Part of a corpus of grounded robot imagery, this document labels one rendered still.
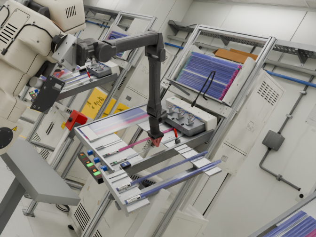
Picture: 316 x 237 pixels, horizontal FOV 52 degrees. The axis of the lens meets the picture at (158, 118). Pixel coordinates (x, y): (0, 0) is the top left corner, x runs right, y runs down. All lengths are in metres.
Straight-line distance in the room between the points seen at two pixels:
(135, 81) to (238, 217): 1.76
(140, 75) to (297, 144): 1.70
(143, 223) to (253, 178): 2.12
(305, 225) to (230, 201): 2.23
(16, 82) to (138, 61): 2.08
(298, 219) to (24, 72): 1.27
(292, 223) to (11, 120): 1.22
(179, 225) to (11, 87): 1.46
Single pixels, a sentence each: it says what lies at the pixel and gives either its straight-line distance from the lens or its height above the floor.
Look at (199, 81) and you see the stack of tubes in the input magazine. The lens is 2.31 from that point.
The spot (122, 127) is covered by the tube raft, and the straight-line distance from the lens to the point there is 2.28.
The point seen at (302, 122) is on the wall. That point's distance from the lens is 3.56.
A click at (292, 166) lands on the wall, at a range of 3.45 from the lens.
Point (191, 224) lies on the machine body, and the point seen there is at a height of 0.56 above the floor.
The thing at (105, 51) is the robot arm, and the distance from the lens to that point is 1.38.
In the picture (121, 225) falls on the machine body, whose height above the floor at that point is 0.39.
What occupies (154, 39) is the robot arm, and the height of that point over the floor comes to 1.43.
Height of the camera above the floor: 1.16
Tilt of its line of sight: 2 degrees down
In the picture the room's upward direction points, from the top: 30 degrees clockwise
